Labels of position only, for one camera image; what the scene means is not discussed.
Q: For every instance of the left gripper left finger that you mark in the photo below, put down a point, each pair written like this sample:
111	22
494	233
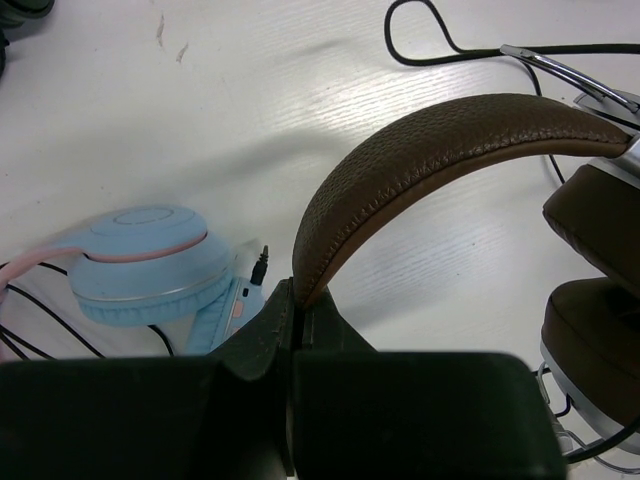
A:
215	416

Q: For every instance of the brown silver headphones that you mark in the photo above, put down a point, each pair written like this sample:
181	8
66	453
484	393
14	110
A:
590	334

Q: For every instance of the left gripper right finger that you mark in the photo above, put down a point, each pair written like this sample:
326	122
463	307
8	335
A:
358	413

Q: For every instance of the blue pink cat headphones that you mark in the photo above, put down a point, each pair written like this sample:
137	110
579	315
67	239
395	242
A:
148	265

